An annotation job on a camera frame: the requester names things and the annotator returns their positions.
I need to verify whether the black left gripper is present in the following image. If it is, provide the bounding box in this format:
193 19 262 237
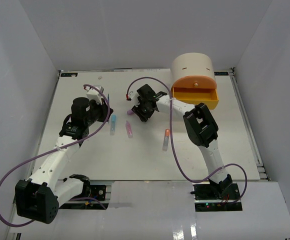
84 98 114 127

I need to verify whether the orange highlighter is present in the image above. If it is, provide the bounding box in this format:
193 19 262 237
162 129 170 152

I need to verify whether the yellow drawer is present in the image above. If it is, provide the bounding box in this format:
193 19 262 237
171 87 219 110

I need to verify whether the orange top drawer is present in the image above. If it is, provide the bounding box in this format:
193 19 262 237
172 75 217 89

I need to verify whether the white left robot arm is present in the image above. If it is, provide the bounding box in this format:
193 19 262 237
15 96 113 224

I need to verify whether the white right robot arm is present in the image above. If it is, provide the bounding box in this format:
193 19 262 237
126 84 233 200

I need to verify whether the blue highlighter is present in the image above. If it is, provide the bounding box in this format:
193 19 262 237
110 114 117 136

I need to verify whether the pink highlighter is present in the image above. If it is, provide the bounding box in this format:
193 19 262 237
125 121 133 138

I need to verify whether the round beige drawer cabinet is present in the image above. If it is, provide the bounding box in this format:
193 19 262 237
170 52 215 81

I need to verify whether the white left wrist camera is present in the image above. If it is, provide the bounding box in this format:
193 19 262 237
84 86 103 104

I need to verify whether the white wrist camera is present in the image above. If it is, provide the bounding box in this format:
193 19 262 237
84 86 103 104
126 91 140 106

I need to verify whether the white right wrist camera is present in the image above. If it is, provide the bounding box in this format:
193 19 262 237
126 91 140 106

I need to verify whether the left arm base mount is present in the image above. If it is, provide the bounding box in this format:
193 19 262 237
60 183 112 210

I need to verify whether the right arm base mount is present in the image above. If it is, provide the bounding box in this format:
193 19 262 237
190 183 243 213

